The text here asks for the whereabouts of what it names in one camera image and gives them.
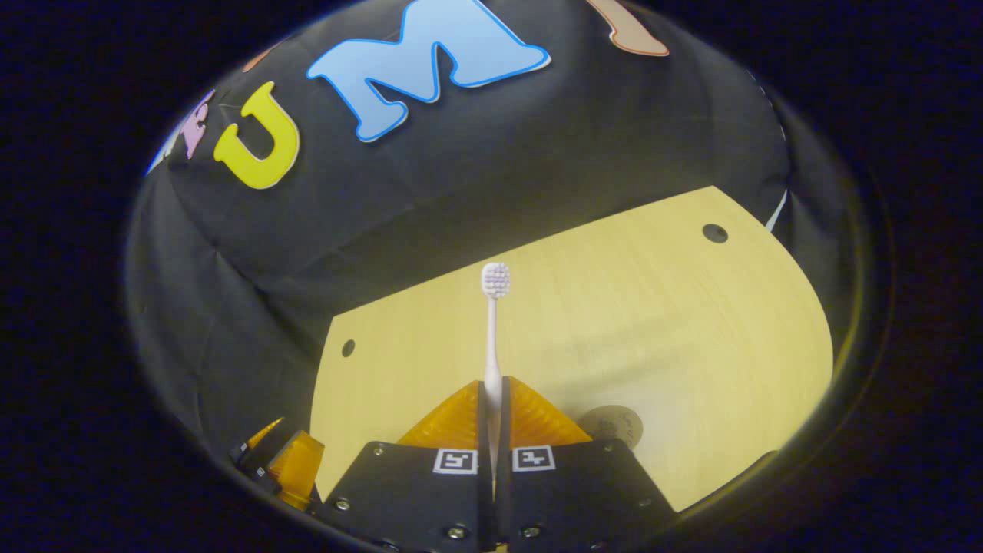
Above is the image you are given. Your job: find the round cork coaster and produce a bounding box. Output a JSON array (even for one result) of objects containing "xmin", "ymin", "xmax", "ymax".
[{"xmin": 577, "ymin": 404, "xmax": 645, "ymax": 451}]

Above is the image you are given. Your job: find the black backdrop cloth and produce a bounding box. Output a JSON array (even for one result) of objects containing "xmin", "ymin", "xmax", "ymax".
[{"xmin": 123, "ymin": 0, "xmax": 869, "ymax": 492}]

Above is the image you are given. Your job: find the white toothbrush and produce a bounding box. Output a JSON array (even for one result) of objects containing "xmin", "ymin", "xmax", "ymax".
[{"xmin": 480, "ymin": 262, "xmax": 512, "ymax": 492}]

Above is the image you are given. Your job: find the light wooden desktop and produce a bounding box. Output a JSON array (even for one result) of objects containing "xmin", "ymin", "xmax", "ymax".
[{"xmin": 311, "ymin": 186, "xmax": 835, "ymax": 514}]

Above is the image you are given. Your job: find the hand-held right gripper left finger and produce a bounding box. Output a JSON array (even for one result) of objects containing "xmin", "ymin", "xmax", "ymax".
[{"xmin": 315, "ymin": 379, "xmax": 495, "ymax": 552}]

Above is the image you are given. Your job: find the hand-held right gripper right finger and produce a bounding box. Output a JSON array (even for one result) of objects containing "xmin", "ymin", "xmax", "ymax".
[{"xmin": 496, "ymin": 375, "xmax": 678, "ymax": 552}]

